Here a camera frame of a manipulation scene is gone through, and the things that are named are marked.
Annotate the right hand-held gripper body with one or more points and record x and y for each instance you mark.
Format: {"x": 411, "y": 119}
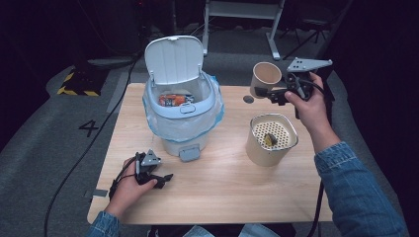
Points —
{"x": 304, "y": 79}

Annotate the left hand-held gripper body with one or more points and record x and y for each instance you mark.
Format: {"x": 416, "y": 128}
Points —
{"x": 148, "y": 164}

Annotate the beige paper cup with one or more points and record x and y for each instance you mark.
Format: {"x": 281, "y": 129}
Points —
{"x": 263, "y": 74}

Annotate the brown tea dregs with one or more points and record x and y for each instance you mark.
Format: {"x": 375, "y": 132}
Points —
{"x": 270, "y": 140}

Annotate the beige strainer container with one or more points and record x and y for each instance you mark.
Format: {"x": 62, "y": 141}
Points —
{"x": 260, "y": 154}

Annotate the colourful snack packet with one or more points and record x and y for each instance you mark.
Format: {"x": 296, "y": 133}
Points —
{"x": 171, "y": 100}

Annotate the white pedal trash bin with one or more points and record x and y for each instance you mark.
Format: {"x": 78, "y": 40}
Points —
{"x": 174, "y": 59}

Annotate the person's right hand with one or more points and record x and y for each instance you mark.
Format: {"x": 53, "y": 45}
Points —
{"x": 313, "y": 108}

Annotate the person's left hand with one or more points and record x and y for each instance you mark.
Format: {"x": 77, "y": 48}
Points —
{"x": 126, "y": 192}

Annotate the black tripod stand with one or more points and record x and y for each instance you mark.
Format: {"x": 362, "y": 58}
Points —
{"x": 306, "y": 29}

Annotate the blue translucent bin liner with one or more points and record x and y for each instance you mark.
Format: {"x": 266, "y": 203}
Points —
{"x": 184, "y": 129}

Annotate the grey tape strip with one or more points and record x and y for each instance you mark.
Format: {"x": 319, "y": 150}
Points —
{"x": 99, "y": 193}

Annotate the white metal desk frame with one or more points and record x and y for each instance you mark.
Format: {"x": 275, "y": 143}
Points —
{"x": 242, "y": 10}

